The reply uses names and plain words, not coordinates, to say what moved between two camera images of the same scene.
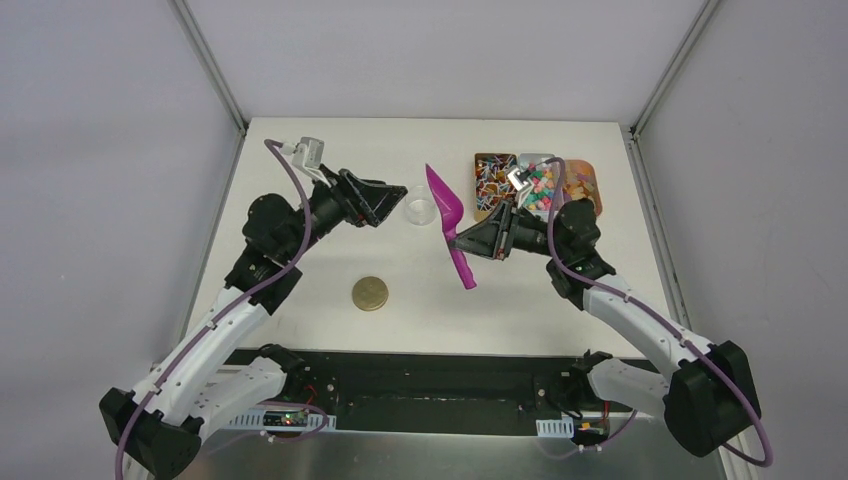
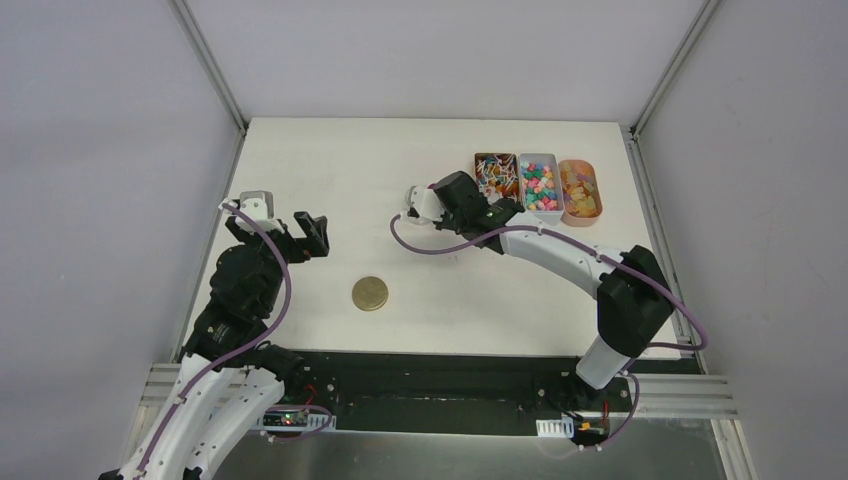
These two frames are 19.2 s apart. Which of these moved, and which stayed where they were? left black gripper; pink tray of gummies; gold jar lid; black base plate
Moved: left black gripper
Stayed: pink tray of gummies; black base plate; gold jar lid
